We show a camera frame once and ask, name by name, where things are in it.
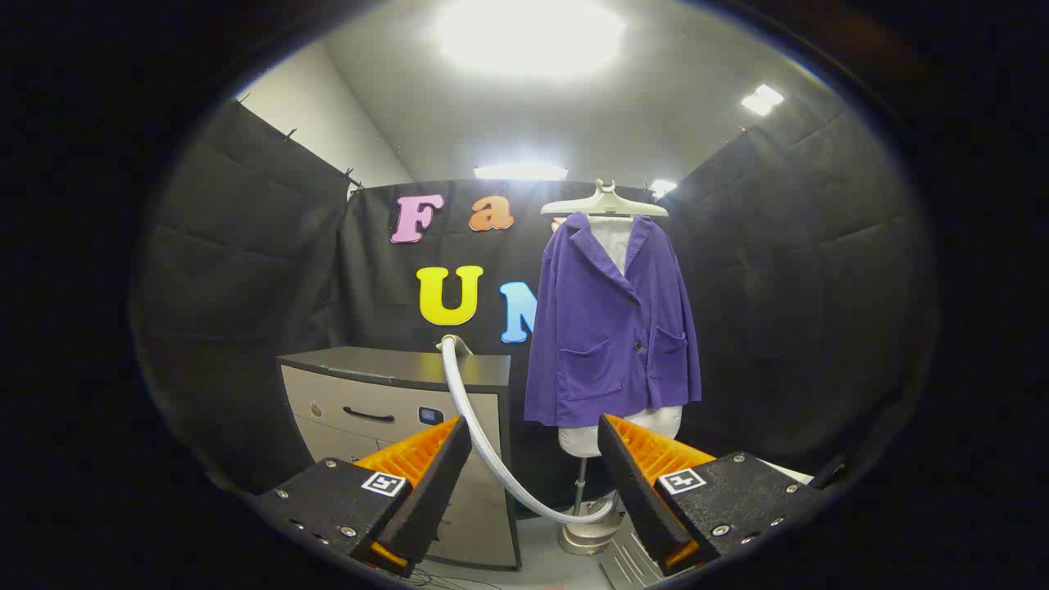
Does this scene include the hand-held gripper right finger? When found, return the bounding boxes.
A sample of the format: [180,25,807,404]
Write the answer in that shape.
[597,412,824,579]

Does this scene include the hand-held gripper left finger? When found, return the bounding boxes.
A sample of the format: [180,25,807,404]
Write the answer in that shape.
[250,416,474,579]

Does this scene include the white garment steamer hose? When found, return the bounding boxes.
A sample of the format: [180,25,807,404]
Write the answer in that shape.
[440,334,617,525]

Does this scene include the purple corduroy jacket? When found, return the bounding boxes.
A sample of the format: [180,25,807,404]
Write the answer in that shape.
[524,211,703,429]

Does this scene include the white clothes hanger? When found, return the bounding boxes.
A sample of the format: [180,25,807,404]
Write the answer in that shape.
[539,179,670,219]

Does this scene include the grey ribbed base unit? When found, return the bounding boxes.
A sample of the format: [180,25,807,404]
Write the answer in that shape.
[598,520,661,588]

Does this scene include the white mannequin torso on stand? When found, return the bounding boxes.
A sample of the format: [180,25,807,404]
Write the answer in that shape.
[557,215,683,556]

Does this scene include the grey drawer cabinet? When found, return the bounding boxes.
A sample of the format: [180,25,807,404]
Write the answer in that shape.
[276,346,523,571]

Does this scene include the black backdrop cloth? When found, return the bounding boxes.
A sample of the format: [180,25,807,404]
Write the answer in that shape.
[135,82,935,501]

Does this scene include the long ceiling light strip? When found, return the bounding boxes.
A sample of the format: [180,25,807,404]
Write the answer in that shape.
[474,164,569,181]

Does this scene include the square ceiling light panel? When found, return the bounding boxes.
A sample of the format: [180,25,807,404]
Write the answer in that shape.
[740,84,785,117]

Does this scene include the thin floor cables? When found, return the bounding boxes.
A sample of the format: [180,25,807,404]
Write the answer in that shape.
[408,569,502,590]

